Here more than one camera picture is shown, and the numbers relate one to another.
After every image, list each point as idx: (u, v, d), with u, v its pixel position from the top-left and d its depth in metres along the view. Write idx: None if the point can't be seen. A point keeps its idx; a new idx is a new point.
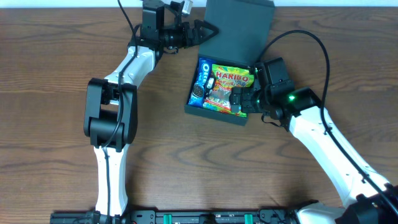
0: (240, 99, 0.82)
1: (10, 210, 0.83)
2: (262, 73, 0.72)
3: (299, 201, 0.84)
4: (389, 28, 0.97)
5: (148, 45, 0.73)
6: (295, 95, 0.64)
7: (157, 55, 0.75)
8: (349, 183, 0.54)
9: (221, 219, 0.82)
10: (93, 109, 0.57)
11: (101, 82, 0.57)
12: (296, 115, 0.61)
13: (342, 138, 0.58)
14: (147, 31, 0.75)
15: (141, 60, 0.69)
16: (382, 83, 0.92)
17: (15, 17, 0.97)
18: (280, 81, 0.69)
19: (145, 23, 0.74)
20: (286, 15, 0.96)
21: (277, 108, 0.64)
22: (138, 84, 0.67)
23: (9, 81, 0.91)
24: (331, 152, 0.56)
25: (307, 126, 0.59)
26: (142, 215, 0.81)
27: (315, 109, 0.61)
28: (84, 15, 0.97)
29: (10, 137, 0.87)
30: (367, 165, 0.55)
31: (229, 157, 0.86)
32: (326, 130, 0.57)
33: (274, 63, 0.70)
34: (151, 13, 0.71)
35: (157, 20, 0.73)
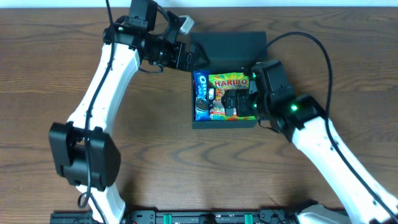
0: (234, 102, 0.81)
1: (10, 210, 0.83)
2: (260, 79, 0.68)
3: (300, 201, 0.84)
4: (389, 27, 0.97)
5: (128, 40, 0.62)
6: (297, 106, 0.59)
7: (141, 47, 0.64)
8: (359, 203, 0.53)
9: (221, 219, 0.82)
10: (61, 157, 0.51)
11: (64, 127, 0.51)
12: (300, 127, 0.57)
13: (349, 152, 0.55)
14: (132, 22, 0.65)
15: (117, 73, 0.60)
16: (382, 83, 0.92)
17: (15, 17, 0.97)
18: (280, 87, 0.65)
19: (132, 13, 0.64)
20: (286, 15, 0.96)
21: (278, 119, 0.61)
22: (115, 104, 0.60)
23: (10, 81, 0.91)
24: (339, 171, 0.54)
25: (312, 140, 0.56)
26: (142, 215, 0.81)
27: (318, 121, 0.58)
28: (84, 15, 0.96)
29: (11, 137, 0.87)
30: (376, 182, 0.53)
31: (229, 157, 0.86)
32: (334, 147, 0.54)
33: (274, 69, 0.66)
34: (141, 1, 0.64)
35: (148, 13, 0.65)
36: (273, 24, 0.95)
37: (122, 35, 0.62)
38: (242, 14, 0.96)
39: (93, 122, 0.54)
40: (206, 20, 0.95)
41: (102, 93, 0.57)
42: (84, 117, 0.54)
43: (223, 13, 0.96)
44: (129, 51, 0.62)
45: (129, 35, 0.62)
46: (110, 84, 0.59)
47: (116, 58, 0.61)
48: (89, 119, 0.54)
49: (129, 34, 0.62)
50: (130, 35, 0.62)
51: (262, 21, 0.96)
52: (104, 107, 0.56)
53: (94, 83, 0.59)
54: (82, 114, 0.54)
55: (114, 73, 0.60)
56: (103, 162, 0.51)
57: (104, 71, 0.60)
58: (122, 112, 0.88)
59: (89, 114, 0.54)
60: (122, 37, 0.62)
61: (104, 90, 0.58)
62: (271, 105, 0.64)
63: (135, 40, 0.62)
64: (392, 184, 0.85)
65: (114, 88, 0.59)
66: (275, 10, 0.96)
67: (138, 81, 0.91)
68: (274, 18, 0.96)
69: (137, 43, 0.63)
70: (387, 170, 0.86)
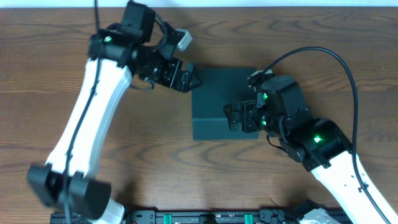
0: (240, 117, 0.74)
1: (10, 209, 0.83)
2: (275, 101, 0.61)
3: (299, 201, 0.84)
4: (390, 27, 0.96)
5: (117, 51, 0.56)
6: (321, 137, 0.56)
7: (132, 58, 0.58)
8: None
9: (221, 219, 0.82)
10: (43, 198, 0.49)
11: (43, 173, 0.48)
12: (326, 165, 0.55)
13: (378, 195, 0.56)
14: (124, 29, 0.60)
15: (102, 100, 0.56)
16: (382, 83, 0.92)
17: (14, 17, 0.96)
18: (297, 111, 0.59)
19: (127, 20, 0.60)
20: (286, 15, 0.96)
21: (299, 150, 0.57)
22: (100, 136, 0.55)
23: (9, 81, 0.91)
24: (365, 211, 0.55)
25: (340, 181, 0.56)
26: (142, 215, 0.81)
27: (344, 155, 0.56)
28: (84, 15, 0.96)
29: (11, 137, 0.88)
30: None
31: (229, 157, 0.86)
32: (362, 188, 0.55)
33: (292, 90, 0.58)
34: (137, 8, 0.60)
35: (143, 20, 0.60)
36: (273, 24, 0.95)
37: (110, 46, 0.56)
38: (242, 14, 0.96)
39: (74, 165, 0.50)
40: (206, 20, 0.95)
41: (84, 126, 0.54)
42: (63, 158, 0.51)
43: (223, 13, 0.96)
44: (117, 70, 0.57)
45: (118, 46, 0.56)
46: (94, 114, 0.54)
47: (101, 79, 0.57)
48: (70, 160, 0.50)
49: (119, 46, 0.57)
50: (120, 46, 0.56)
51: (262, 21, 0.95)
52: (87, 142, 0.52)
53: (77, 114, 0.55)
54: (63, 153, 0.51)
55: (97, 100, 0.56)
56: (84, 206, 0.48)
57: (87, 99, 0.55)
58: (122, 112, 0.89)
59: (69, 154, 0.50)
60: (109, 48, 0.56)
61: (86, 122, 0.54)
62: (288, 132, 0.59)
63: (125, 52, 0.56)
64: (392, 184, 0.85)
65: (99, 117, 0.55)
66: (275, 10, 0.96)
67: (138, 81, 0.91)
68: (275, 18, 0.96)
69: (127, 52, 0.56)
70: (387, 170, 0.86)
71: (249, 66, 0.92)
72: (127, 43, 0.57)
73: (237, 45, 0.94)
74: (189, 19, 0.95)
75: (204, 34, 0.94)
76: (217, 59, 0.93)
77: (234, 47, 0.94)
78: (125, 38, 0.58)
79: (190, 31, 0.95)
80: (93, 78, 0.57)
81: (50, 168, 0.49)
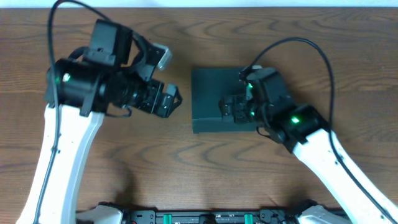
0: (232, 109, 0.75)
1: (10, 209, 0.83)
2: (256, 89, 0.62)
3: (299, 201, 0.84)
4: (389, 28, 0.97)
5: (83, 89, 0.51)
6: (298, 118, 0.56)
7: (99, 93, 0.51)
8: (364, 216, 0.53)
9: (221, 219, 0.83)
10: None
11: None
12: (301, 141, 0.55)
13: (355, 168, 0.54)
14: (92, 56, 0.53)
15: (66, 155, 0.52)
16: (382, 83, 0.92)
17: (14, 17, 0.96)
18: (279, 98, 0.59)
19: (96, 44, 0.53)
20: (286, 15, 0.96)
21: (279, 132, 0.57)
22: (69, 190, 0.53)
23: (9, 81, 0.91)
24: (342, 186, 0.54)
25: (319, 157, 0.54)
26: (142, 215, 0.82)
27: (322, 134, 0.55)
28: (84, 16, 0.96)
29: (11, 137, 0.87)
30: (382, 196, 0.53)
31: (229, 157, 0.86)
32: (339, 161, 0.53)
33: (272, 78, 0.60)
34: (107, 30, 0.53)
35: (115, 45, 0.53)
36: (273, 25, 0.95)
37: (74, 84, 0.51)
38: (242, 14, 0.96)
39: None
40: (206, 20, 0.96)
41: (51, 188, 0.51)
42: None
43: (223, 13, 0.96)
44: (83, 112, 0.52)
45: (83, 81, 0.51)
46: (58, 176, 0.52)
47: (63, 132, 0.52)
48: None
49: (84, 82, 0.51)
50: (86, 83, 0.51)
51: (262, 21, 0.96)
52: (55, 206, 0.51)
53: (41, 173, 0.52)
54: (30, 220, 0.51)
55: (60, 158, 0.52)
56: None
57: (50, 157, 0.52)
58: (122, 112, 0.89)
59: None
60: (74, 85, 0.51)
61: (52, 186, 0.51)
62: (270, 118, 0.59)
63: (92, 91, 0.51)
64: (391, 184, 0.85)
65: (64, 175, 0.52)
66: (275, 10, 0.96)
67: None
68: (275, 19, 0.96)
69: (95, 88, 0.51)
70: (386, 170, 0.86)
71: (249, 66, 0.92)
72: (94, 77, 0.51)
73: (237, 45, 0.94)
74: (189, 20, 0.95)
75: (204, 34, 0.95)
76: (217, 59, 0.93)
77: (234, 47, 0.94)
78: (93, 70, 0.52)
79: (190, 31, 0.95)
80: (54, 128, 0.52)
81: None
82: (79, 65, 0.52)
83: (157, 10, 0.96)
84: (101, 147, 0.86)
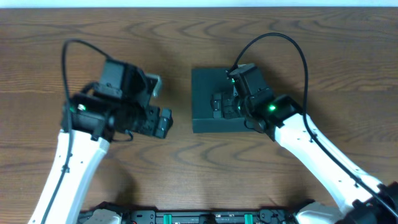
0: (221, 104, 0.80)
1: (10, 210, 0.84)
2: (239, 84, 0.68)
3: (299, 201, 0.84)
4: (390, 27, 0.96)
5: (92, 119, 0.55)
6: (275, 105, 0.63)
7: (108, 124, 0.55)
8: (342, 189, 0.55)
9: (221, 219, 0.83)
10: None
11: None
12: (278, 125, 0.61)
13: (329, 144, 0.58)
14: (104, 91, 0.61)
15: (75, 175, 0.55)
16: (382, 83, 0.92)
17: (14, 17, 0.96)
18: (258, 90, 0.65)
19: (106, 80, 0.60)
20: (286, 15, 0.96)
21: (260, 120, 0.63)
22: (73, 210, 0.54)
23: (10, 81, 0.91)
24: (318, 160, 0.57)
25: (293, 135, 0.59)
26: (142, 215, 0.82)
27: (297, 118, 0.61)
28: (84, 15, 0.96)
29: (11, 137, 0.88)
30: (357, 168, 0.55)
31: (229, 157, 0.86)
32: (312, 137, 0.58)
33: (250, 73, 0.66)
34: (115, 68, 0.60)
35: (122, 80, 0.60)
36: (273, 25, 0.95)
37: (84, 114, 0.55)
38: (242, 14, 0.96)
39: None
40: (206, 20, 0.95)
41: (55, 206, 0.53)
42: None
43: (223, 13, 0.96)
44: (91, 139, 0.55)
45: (94, 112, 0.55)
46: (66, 192, 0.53)
47: (74, 154, 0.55)
48: None
49: (94, 113, 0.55)
50: (96, 114, 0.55)
51: (262, 21, 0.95)
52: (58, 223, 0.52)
53: (48, 188, 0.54)
54: None
55: (69, 177, 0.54)
56: None
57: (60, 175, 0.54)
58: None
59: None
60: (84, 116, 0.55)
61: (56, 203, 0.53)
62: (252, 109, 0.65)
63: (101, 121, 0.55)
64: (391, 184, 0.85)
65: (72, 193, 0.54)
66: (275, 10, 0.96)
67: None
68: (275, 19, 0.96)
69: (104, 118, 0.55)
70: (386, 170, 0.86)
71: None
72: (104, 109, 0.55)
73: (237, 45, 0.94)
74: (189, 20, 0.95)
75: (204, 34, 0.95)
76: (216, 59, 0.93)
77: (234, 47, 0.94)
78: (104, 102, 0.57)
79: (190, 31, 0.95)
80: (66, 149, 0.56)
81: None
82: (91, 98, 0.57)
83: (157, 11, 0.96)
84: None
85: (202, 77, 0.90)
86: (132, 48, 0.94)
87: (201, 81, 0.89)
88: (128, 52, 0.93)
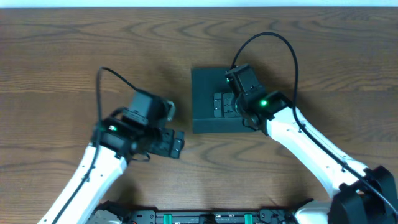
0: (221, 103, 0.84)
1: (10, 210, 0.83)
2: (233, 83, 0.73)
3: (299, 201, 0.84)
4: (390, 27, 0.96)
5: (118, 141, 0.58)
6: (267, 101, 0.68)
7: (131, 149, 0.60)
8: (329, 174, 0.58)
9: (221, 219, 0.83)
10: None
11: None
12: (270, 118, 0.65)
13: (317, 134, 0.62)
14: (130, 116, 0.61)
15: (92, 186, 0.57)
16: (382, 83, 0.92)
17: (14, 17, 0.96)
18: (251, 88, 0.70)
19: (133, 107, 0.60)
20: (286, 15, 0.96)
21: (253, 115, 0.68)
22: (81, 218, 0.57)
23: (10, 81, 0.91)
24: (308, 149, 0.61)
25: (283, 126, 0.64)
26: (142, 215, 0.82)
27: (287, 111, 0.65)
28: (84, 15, 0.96)
29: (11, 137, 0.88)
30: (344, 155, 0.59)
31: (229, 157, 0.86)
32: (301, 128, 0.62)
33: (243, 71, 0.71)
34: (145, 98, 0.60)
35: (150, 109, 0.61)
36: (273, 25, 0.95)
37: (112, 135, 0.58)
38: (242, 14, 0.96)
39: None
40: (206, 20, 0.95)
41: (68, 211, 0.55)
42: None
43: (223, 13, 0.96)
44: (114, 158, 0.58)
45: (121, 137, 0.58)
46: (80, 200, 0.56)
47: (96, 166, 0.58)
48: None
49: (121, 136, 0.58)
50: (122, 137, 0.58)
51: (262, 21, 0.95)
52: None
53: (65, 192, 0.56)
54: None
55: (87, 186, 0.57)
56: None
57: (79, 183, 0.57)
58: None
59: None
60: (112, 136, 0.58)
61: (68, 210, 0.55)
62: (245, 105, 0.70)
63: (126, 144, 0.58)
64: None
65: (86, 202, 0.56)
66: (275, 10, 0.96)
67: (138, 80, 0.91)
68: (274, 19, 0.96)
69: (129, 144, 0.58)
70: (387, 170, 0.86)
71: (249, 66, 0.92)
72: (130, 135, 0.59)
73: (237, 45, 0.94)
74: (189, 20, 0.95)
75: (204, 34, 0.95)
76: (216, 59, 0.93)
77: (234, 47, 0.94)
78: (130, 128, 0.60)
79: (190, 31, 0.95)
80: (89, 160, 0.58)
81: None
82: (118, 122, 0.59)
83: (157, 11, 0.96)
84: None
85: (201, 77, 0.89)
86: (132, 48, 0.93)
87: (201, 82, 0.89)
88: (128, 52, 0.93)
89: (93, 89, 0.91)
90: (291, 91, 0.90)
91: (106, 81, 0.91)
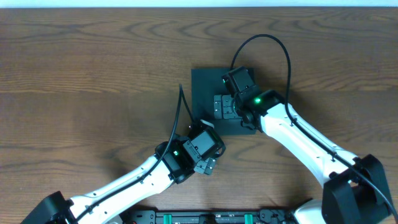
0: (221, 106, 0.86)
1: (10, 210, 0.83)
2: (228, 84, 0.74)
3: (299, 201, 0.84)
4: (390, 27, 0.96)
5: (173, 165, 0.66)
6: (260, 98, 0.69)
7: (178, 180, 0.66)
8: (320, 164, 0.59)
9: (221, 219, 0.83)
10: (38, 213, 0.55)
11: (61, 205, 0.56)
12: (263, 114, 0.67)
13: (308, 126, 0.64)
14: (189, 148, 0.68)
15: (142, 189, 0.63)
16: (382, 83, 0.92)
17: (14, 17, 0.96)
18: (246, 88, 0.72)
19: (196, 142, 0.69)
20: (286, 15, 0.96)
21: (248, 112, 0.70)
22: (119, 211, 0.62)
23: (10, 81, 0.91)
24: (300, 141, 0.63)
25: (275, 121, 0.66)
26: (142, 215, 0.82)
27: (280, 108, 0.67)
28: (84, 15, 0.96)
29: (11, 137, 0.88)
30: (334, 145, 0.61)
31: (229, 157, 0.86)
32: (292, 122, 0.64)
33: (238, 73, 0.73)
34: (209, 140, 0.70)
35: (207, 151, 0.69)
36: (273, 25, 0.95)
37: (170, 158, 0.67)
38: (242, 13, 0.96)
39: (85, 218, 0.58)
40: (206, 20, 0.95)
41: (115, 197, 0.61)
42: (84, 207, 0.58)
43: (223, 13, 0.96)
44: (167, 177, 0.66)
45: (176, 165, 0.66)
46: (128, 194, 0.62)
47: (152, 173, 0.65)
48: (87, 213, 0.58)
49: (177, 162, 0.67)
50: (178, 163, 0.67)
51: (262, 21, 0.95)
52: (107, 211, 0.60)
53: (120, 181, 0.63)
54: (86, 203, 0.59)
55: (140, 186, 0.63)
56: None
57: (135, 180, 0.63)
58: (122, 113, 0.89)
59: (89, 210, 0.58)
60: (170, 158, 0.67)
61: (115, 197, 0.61)
62: (240, 104, 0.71)
63: (179, 170, 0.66)
64: (392, 184, 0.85)
65: (131, 199, 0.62)
66: (275, 10, 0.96)
67: (138, 80, 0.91)
68: (275, 19, 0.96)
69: (178, 175, 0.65)
70: (387, 170, 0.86)
71: (249, 66, 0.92)
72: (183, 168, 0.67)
73: (237, 45, 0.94)
74: (189, 19, 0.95)
75: (204, 34, 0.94)
76: (216, 59, 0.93)
77: (234, 47, 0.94)
78: (185, 160, 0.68)
79: (190, 31, 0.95)
80: (150, 166, 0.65)
81: (68, 204, 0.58)
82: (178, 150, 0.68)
83: (157, 11, 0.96)
84: (101, 148, 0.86)
85: (201, 79, 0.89)
86: (132, 48, 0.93)
87: (201, 83, 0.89)
88: (128, 52, 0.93)
89: (94, 89, 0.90)
90: (291, 91, 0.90)
91: (106, 81, 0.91)
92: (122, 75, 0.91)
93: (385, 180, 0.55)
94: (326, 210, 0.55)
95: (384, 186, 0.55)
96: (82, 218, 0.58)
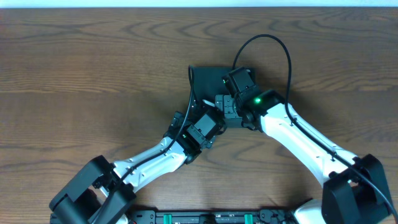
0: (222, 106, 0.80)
1: (9, 210, 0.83)
2: (227, 84, 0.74)
3: (299, 201, 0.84)
4: (389, 27, 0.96)
5: (185, 144, 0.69)
6: (260, 98, 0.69)
7: (186, 159, 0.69)
8: (320, 164, 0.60)
9: (221, 219, 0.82)
10: (81, 179, 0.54)
11: (104, 167, 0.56)
12: (263, 114, 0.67)
13: (308, 126, 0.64)
14: (193, 131, 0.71)
15: (165, 160, 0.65)
16: (382, 83, 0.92)
17: (15, 18, 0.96)
18: (246, 88, 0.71)
19: (198, 124, 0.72)
20: (286, 15, 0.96)
21: (248, 113, 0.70)
22: (146, 182, 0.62)
23: (9, 81, 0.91)
24: (300, 141, 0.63)
25: (275, 121, 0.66)
26: (142, 215, 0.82)
27: (280, 109, 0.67)
28: (84, 15, 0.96)
29: (11, 137, 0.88)
30: (334, 145, 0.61)
31: (229, 157, 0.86)
32: (292, 122, 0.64)
33: (238, 73, 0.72)
34: (211, 121, 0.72)
35: (211, 131, 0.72)
36: (273, 25, 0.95)
37: (180, 139, 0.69)
38: (242, 14, 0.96)
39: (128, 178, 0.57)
40: (206, 20, 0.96)
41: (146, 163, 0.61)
42: (125, 169, 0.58)
43: (223, 13, 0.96)
44: (181, 152, 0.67)
45: (186, 144, 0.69)
46: (156, 162, 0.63)
47: (172, 148, 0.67)
48: (129, 175, 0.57)
49: (186, 144, 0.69)
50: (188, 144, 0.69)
51: (262, 21, 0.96)
52: (143, 174, 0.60)
53: (145, 153, 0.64)
54: (125, 166, 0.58)
55: (164, 157, 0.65)
56: (76, 193, 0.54)
57: (158, 153, 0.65)
58: (122, 112, 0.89)
59: (130, 170, 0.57)
60: (181, 139, 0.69)
61: (147, 163, 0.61)
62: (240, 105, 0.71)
63: (190, 150, 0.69)
64: (392, 184, 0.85)
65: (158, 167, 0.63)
66: (275, 10, 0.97)
67: (138, 80, 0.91)
68: (274, 18, 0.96)
69: (188, 154, 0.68)
70: (387, 170, 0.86)
71: (249, 66, 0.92)
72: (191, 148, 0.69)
73: (237, 45, 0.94)
74: (189, 20, 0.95)
75: (204, 34, 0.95)
76: (216, 59, 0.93)
77: (234, 47, 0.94)
78: (192, 141, 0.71)
79: (190, 31, 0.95)
80: (167, 142, 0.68)
81: (111, 167, 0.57)
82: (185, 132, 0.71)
83: (157, 11, 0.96)
84: (101, 147, 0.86)
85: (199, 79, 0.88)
86: (132, 48, 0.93)
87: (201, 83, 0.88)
88: (128, 52, 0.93)
89: (94, 89, 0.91)
90: (290, 91, 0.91)
91: (106, 81, 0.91)
92: (122, 76, 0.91)
93: (384, 181, 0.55)
94: (326, 210, 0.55)
95: (384, 186, 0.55)
96: (126, 178, 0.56)
